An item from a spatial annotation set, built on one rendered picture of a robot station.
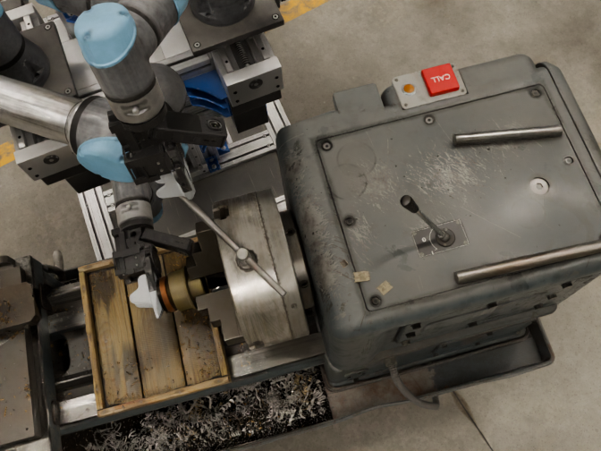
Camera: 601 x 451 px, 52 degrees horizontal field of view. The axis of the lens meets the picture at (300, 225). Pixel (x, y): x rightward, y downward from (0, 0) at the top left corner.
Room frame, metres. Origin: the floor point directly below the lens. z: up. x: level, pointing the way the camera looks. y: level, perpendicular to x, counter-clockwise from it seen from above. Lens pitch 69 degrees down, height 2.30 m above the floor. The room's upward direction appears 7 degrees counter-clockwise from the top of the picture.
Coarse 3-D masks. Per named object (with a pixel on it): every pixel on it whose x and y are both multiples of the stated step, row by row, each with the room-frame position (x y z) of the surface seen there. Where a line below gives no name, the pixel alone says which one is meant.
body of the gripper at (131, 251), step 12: (120, 228) 0.51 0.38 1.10; (132, 228) 0.51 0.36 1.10; (144, 228) 0.51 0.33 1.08; (120, 240) 0.49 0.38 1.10; (132, 240) 0.48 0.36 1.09; (120, 252) 0.45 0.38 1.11; (132, 252) 0.45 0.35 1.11; (144, 252) 0.45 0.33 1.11; (156, 252) 0.46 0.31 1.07; (120, 264) 0.43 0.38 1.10; (132, 264) 0.43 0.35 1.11; (156, 264) 0.43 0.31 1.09; (120, 276) 0.41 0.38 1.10; (132, 276) 0.41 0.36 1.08
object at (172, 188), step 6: (168, 174) 0.45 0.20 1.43; (186, 174) 0.46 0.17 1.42; (168, 180) 0.45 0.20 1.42; (174, 180) 0.45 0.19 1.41; (162, 186) 0.45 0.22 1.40; (168, 186) 0.45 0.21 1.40; (174, 186) 0.45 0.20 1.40; (180, 186) 0.45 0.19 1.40; (192, 186) 0.45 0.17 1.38; (162, 192) 0.44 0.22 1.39; (168, 192) 0.44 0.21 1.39; (174, 192) 0.44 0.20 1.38; (180, 192) 0.44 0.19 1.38; (186, 192) 0.44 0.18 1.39; (192, 192) 0.44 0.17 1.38; (192, 198) 0.45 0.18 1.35
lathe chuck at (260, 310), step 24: (240, 216) 0.46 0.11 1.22; (240, 240) 0.40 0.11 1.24; (264, 240) 0.40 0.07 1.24; (264, 264) 0.35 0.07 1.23; (240, 288) 0.31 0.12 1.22; (264, 288) 0.31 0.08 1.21; (240, 312) 0.28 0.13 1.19; (264, 312) 0.27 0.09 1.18; (264, 336) 0.24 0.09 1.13; (288, 336) 0.24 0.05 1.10
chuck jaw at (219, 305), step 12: (228, 288) 0.35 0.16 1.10; (204, 300) 0.33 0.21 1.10; (216, 300) 0.33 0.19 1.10; (228, 300) 0.33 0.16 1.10; (204, 312) 0.31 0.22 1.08; (216, 312) 0.30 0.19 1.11; (228, 312) 0.30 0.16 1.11; (216, 324) 0.29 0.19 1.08; (228, 324) 0.28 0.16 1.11; (228, 336) 0.25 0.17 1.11; (240, 336) 0.25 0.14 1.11
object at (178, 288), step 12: (168, 276) 0.39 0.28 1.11; (180, 276) 0.39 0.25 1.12; (168, 288) 0.36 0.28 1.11; (180, 288) 0.36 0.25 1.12; (192, 288) 0.36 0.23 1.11; (204, 288) 0.37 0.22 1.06; (168, 300) 0.34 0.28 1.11; (180, 300) 0.34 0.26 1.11; (192, 300) 0.34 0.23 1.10; (168, 312) 0.33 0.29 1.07
